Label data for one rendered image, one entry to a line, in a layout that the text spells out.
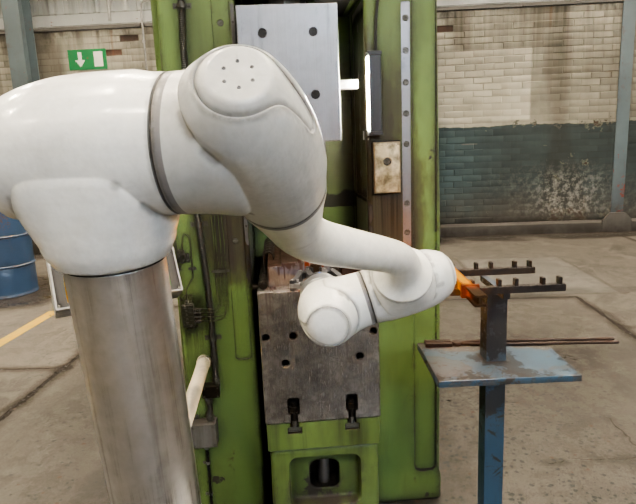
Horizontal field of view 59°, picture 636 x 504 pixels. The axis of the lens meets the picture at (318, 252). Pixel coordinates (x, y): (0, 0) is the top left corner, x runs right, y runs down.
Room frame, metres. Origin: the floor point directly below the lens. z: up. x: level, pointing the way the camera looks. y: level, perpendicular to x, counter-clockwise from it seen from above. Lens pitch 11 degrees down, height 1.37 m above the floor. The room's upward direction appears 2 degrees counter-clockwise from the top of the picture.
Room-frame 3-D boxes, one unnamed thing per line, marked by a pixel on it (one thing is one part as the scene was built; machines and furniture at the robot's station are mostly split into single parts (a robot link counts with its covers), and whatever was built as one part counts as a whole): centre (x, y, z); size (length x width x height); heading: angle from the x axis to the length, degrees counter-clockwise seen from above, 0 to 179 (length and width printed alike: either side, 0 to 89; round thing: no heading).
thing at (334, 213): (2.28, 0.05, 1.37); 0.41 x 0.10 x 0.91; 94
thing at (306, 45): (1.96, 0.03, 1.56); 0.42 x 0.39 x 0.40; 4
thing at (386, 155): (1.90, -0.24, 1.27); 0.09 x 0.02 x 0.17; 94
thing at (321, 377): (1.97, 0.02, 0.69); 0.56 x 0.38 x 0.45; 4
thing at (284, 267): (1.96, 0.08, 0.96); 0.42 x 0.20 x 0.09; 4
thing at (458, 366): (1.59, -0.51, 0.70); 0.40 x 0.30 x 0.02; 91
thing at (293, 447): (1.97, 0.02, 0.23); 0.55 x 0.37 x 0.47; 4
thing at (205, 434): (1.84, 0.43, 0.36); 0.09 x 0.07 x 0.12; 94
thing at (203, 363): (1.64, 0.40, 0.62); 0.44 x 0.05 x 0.05; 4
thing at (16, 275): (5.47, 3.13, 0.44); 0.59 x 0.59 x 0.88
